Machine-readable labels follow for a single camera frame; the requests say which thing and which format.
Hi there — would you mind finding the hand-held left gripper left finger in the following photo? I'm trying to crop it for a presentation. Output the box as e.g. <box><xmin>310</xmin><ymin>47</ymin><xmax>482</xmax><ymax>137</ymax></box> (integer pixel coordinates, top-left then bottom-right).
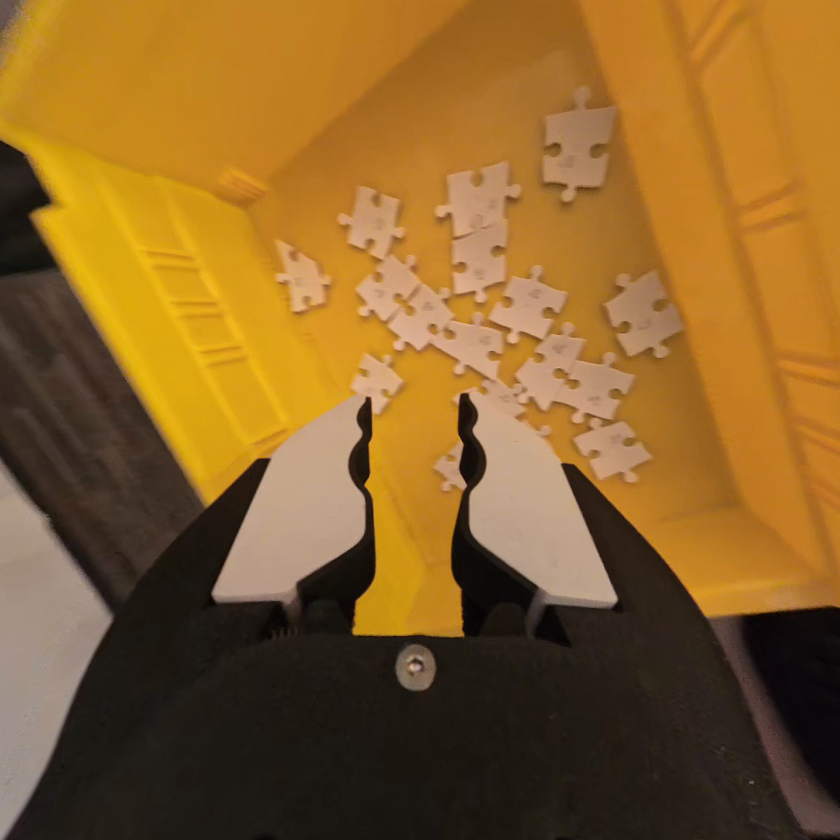
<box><xmin>210</xmin><ymin>395</ymin><xmax>376</xmax><ymax>606</ymax></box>

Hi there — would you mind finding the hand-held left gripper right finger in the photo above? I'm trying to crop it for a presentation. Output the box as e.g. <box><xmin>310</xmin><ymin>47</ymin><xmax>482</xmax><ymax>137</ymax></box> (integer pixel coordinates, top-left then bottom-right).
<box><xmin>451</xmin><ymin>392</ymin><xmax>619</xmax><ymax>611</ymax></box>

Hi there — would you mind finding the pile of white puzzle pieces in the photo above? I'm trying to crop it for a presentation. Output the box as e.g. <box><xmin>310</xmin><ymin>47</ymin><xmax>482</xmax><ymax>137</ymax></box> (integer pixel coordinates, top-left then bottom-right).
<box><xmin>272</xmin><ymin>85</ymin><xmax>685</xmax><ymax>493</ymax></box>

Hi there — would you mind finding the yellow plastic bin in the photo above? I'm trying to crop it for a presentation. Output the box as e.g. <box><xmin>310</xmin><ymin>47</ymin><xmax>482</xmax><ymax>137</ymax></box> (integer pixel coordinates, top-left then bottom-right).
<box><xmin>0</xmin><ymin>0</ymin><xmax>840</xmax><ymax>637</ymax></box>

